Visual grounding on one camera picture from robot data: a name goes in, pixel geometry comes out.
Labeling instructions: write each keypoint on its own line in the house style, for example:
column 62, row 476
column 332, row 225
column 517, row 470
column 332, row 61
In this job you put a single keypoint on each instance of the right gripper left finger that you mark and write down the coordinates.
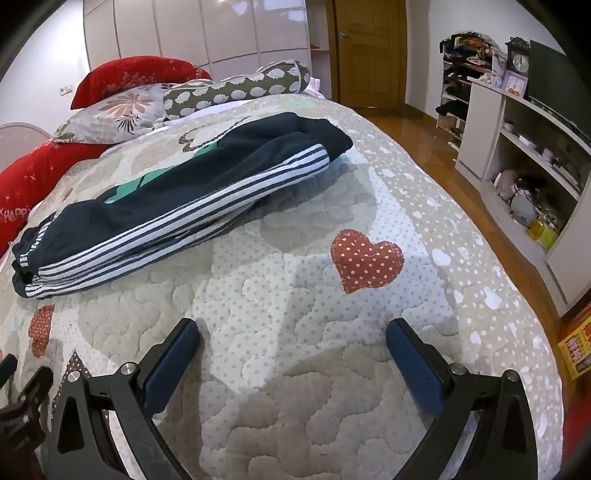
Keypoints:
column 81, row 445

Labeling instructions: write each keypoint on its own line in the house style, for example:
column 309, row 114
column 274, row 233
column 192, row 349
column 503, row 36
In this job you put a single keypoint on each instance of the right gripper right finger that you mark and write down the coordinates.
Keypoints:
column 504, row 443

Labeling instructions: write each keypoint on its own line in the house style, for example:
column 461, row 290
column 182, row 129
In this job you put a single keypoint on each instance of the navy striped pants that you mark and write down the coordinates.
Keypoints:
column 151, row 217

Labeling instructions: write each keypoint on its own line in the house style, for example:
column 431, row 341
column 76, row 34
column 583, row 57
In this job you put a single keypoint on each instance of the yellow printed box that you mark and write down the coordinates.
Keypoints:
column 575, row 344

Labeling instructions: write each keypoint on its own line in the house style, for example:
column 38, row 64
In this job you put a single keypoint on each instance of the heart pattern quilt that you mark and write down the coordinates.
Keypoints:
column 294, row 379

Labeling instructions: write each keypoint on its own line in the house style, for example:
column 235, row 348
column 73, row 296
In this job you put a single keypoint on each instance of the red long pillow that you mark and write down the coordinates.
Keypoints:
column 32, row 177

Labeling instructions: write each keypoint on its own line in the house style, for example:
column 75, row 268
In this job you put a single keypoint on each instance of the white shelf unit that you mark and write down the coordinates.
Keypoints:
column 533, row 175

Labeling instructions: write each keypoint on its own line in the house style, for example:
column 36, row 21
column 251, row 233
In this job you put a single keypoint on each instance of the white round headboard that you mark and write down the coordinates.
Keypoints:
column 18, row 139

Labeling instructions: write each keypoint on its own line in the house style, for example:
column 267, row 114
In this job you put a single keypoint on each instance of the grey floral pillow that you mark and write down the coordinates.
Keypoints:
column 119, row 118

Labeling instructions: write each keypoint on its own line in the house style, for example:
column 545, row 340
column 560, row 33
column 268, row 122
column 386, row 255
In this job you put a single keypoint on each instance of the black television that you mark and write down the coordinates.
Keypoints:
column 555, row 84

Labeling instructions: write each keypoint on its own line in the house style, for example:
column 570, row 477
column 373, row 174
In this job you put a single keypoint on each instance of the red rear pillow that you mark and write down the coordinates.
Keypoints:
column 130, row 72

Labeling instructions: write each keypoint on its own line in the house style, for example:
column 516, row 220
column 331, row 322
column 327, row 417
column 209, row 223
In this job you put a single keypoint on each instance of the cluttered shoe rack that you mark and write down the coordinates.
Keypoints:
column 467, row 57

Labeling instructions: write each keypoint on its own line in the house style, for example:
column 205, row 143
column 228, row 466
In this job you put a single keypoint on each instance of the dark mantel clock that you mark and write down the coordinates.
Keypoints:
column 519, row 56

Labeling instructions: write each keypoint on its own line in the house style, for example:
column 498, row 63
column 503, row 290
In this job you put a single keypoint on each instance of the wooden door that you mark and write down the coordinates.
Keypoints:
column 372, row 48

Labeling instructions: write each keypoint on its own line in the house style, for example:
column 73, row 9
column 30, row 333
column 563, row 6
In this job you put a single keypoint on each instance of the olive sheep pattern bolster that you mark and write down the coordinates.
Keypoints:
column 280, row 77

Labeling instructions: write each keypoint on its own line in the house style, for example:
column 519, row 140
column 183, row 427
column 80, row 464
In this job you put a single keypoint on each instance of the white wardrobe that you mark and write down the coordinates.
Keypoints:
column 223, row 37

